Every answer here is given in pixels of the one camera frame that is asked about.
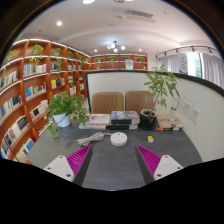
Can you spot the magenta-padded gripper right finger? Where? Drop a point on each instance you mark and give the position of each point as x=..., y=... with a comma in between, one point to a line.
x=166, y=165

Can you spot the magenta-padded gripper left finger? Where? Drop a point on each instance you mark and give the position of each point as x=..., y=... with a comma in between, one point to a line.
x=61, y=166

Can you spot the red and black book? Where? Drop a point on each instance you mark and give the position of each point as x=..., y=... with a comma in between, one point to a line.
x=168, y=128

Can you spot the beige cover book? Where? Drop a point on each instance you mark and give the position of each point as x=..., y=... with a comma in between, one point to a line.
x=168, y=121

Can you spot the tall tree in black pot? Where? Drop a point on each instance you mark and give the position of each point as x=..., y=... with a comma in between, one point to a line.
x=148, y=120

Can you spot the white flat book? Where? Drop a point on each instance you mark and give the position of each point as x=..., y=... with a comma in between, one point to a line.
x=91, y=127

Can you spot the round white power strip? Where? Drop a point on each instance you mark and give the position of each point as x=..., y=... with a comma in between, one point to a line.
x=119, y=139

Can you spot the clear acrylic sign stand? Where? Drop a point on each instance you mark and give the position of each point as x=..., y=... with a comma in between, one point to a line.
x=174, y=108

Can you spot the dark thick book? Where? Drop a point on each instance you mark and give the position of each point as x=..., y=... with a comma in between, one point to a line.
x=123, y=126

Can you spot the leafy plant in white pot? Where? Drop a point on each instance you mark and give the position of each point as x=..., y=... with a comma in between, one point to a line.
x=65, y=106

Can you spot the white picture cover book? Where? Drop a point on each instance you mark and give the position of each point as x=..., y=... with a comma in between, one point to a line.
x=99, y=119

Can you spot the brown padded chair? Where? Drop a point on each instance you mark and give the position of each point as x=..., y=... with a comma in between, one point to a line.
x=107, y=103
x=138, y=101

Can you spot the orange wooden bookshelf unit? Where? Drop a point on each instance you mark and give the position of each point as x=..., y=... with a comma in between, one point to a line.
x=23, y=100

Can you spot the white sheer curtain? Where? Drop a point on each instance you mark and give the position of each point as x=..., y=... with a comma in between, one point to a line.
x=168, y=63
x=213, y=68

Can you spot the purple and white banner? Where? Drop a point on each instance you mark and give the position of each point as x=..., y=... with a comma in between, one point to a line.
x=183, y=63

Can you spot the round recessed ceiling light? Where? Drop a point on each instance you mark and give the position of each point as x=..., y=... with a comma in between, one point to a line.
x=59, y=23

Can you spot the white ceiling air vent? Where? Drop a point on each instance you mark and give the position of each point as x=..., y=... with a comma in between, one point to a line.
x=140, y=15

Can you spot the white wall socket plate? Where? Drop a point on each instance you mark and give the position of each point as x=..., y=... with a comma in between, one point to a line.
x=186, y=108
x=195, y=114

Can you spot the black track light rail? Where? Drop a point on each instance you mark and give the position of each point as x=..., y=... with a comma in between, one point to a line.
x=186, y=49

